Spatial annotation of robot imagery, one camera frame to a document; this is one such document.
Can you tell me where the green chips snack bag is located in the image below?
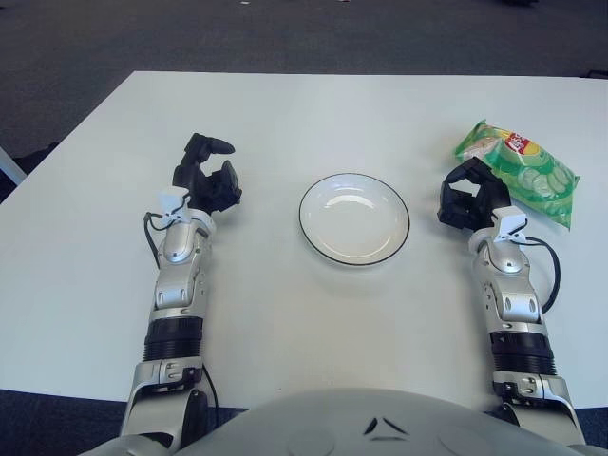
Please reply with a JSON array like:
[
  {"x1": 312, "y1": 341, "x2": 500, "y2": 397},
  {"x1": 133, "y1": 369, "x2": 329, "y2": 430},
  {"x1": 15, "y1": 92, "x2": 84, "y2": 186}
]
[{"x1": 450, "y1": 118, "x2": 581, "y2": 233}]

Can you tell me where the white table leg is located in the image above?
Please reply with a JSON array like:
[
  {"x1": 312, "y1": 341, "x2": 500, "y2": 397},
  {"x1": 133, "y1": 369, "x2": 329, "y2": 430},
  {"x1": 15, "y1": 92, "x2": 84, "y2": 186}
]
[{"x1": 0, "y1": 144, "x2": 28, "y2": 184}]

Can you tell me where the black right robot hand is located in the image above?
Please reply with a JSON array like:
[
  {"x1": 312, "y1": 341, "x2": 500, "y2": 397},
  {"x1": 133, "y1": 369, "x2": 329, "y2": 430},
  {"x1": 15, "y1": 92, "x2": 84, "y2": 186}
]
[{"x1": 435, "y1": 159, "x2": 513, "y2": 233}]

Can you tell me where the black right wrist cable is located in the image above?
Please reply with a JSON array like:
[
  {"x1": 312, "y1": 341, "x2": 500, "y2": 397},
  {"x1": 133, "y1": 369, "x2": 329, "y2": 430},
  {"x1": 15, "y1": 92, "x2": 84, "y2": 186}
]
[{"x1": 522, "y1": 237, "x2": 561, "y2": 314}]

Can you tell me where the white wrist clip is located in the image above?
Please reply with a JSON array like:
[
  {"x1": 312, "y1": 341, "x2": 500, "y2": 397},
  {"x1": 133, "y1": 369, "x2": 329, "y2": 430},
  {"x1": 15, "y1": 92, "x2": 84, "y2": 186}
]
[
  {"x1": 159, "y1": 187, "x2": 196, "y2": 224},
  {"x1": 491, "y1": 204, "x2": 528, "y2": 246}
]

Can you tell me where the white plate with black rim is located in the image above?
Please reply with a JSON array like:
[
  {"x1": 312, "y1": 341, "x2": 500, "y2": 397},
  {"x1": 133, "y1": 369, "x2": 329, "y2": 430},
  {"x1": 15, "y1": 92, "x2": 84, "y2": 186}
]
[{"x1": 297, "y1": 173, "x2": 411, "y2": 267}]

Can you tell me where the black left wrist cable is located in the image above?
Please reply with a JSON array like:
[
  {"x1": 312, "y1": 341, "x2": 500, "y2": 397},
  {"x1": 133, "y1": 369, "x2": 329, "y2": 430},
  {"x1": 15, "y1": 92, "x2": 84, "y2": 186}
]
[{"x1": 142, "y1": 212, "x2": 165, "y2": 272}]

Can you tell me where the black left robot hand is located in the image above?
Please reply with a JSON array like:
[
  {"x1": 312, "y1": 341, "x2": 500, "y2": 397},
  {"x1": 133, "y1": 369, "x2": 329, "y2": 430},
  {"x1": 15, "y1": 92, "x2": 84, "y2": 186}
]
[{"x1": 170, "y1": 132, "x2": 243, "y2": 215}]

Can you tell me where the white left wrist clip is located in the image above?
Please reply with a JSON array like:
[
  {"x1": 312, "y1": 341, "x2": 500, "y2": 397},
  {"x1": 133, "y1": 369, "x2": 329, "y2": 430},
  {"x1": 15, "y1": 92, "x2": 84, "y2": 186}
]
[{"x1": 159, "y1": 187, "x2": 196, "y2": 224}]

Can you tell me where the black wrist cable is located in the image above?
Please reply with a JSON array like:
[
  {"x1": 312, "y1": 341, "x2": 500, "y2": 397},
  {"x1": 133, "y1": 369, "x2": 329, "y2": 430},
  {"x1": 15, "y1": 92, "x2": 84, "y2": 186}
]
[
  {"x1": 142, "y1": 212, "x2": 165, "y2": 272},
  {"x1": 522, "y1": 237, "x2": 561, "y2": 314}
]

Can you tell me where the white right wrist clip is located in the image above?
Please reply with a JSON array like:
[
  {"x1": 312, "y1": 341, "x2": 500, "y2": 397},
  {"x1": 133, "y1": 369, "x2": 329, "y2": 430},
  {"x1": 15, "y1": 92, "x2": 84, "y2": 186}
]
[{"x1": 491, "y1": 204, "x2": 528, "y2": 246}]

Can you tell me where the black left elbow cable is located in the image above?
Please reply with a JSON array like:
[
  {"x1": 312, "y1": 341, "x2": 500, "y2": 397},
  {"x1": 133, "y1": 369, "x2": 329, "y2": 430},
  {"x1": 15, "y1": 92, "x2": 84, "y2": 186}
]
[{"x1": 201, "y1": 365, "x2": 219, "y2": 424}]

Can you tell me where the grey robot torso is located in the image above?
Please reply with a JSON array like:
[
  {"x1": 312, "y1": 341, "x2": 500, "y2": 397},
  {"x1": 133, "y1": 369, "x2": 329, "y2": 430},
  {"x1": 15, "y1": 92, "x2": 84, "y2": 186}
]
[{"x1": 78, "y1": 387, "x2": 608, "y2": 456}]

